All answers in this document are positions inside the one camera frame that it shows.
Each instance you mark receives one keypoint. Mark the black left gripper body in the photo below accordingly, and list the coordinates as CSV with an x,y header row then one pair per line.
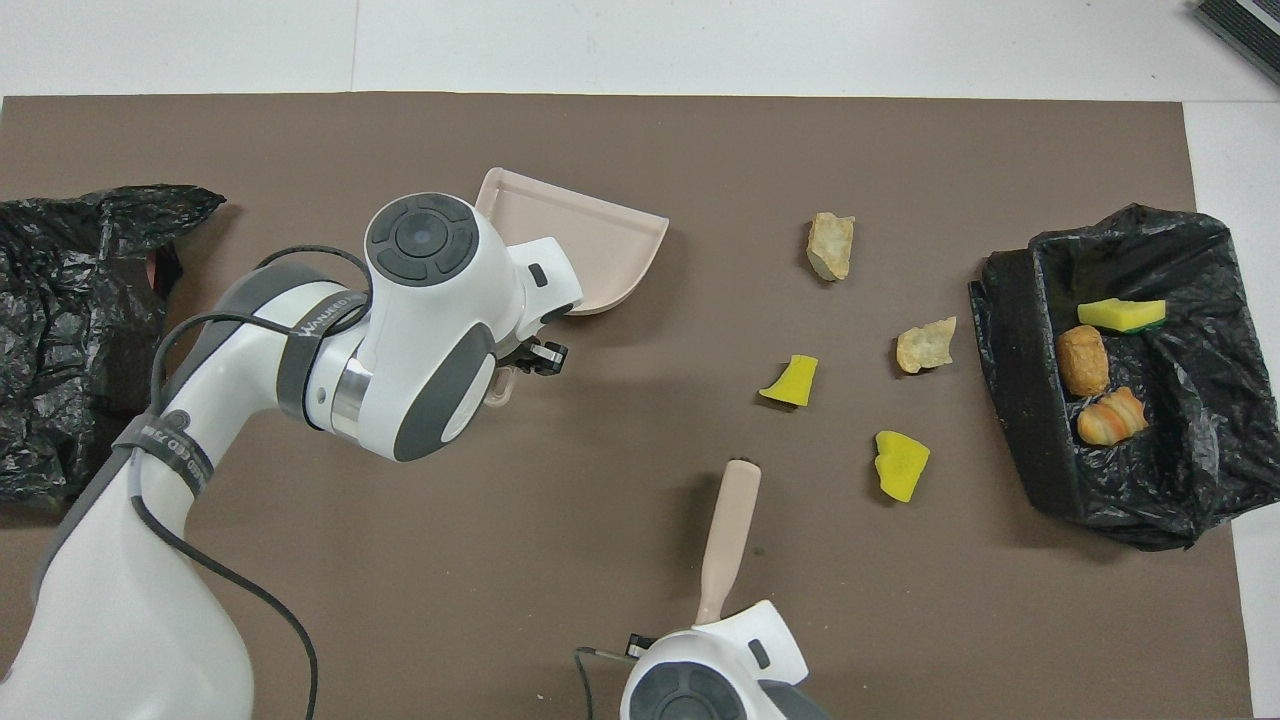
x,y
545,356

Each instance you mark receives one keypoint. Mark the yellow sponge chunk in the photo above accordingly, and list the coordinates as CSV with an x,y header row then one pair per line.
x,y
900,468

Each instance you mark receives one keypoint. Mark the black bag lined open bin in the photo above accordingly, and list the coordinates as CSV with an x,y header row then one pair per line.
x,y
1200,450

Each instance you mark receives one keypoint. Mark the pink plastic dustpan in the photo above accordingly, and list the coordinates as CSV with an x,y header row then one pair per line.
x,y
590,240

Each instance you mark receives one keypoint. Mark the crumpled black trash bag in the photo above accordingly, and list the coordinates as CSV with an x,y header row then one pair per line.
x,y
70,330

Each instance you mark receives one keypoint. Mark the beige stone piece right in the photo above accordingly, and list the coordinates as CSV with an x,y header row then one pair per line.
x,y
925,347

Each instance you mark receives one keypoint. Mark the brown toy bread roll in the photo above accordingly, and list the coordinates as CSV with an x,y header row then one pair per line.
x,y
1083,360

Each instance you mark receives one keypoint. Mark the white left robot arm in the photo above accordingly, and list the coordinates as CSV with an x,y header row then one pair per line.
x,y
430,340

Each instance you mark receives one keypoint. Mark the beige stone piece upper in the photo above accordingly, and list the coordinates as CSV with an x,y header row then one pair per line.
x,y
830,248

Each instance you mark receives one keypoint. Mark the yellow sponge wedge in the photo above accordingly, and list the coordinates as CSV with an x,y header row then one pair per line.
x,y
795,382

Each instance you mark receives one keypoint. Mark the pink hand brush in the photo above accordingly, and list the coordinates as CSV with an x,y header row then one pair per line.
x,y
730,530

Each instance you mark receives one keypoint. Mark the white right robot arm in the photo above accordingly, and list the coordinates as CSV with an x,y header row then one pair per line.
x,y
740,650

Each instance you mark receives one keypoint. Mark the brown table mat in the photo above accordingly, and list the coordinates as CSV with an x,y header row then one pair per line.
x,y
600,500

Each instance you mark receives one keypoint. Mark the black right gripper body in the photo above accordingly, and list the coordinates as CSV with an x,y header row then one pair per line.
x,y
640,646

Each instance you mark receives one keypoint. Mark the beige stone piece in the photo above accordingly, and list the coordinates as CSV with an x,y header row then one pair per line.
x,y
925,347
830,248

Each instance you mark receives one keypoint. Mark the black ribbed panel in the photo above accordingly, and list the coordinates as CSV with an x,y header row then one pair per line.
x,y
1250,25

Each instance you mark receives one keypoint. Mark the toy croissant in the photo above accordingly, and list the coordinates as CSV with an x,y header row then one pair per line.
x,y
1110,418

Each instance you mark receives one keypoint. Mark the yellow sponge with green backing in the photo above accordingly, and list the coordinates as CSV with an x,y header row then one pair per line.
x,y
1115,312

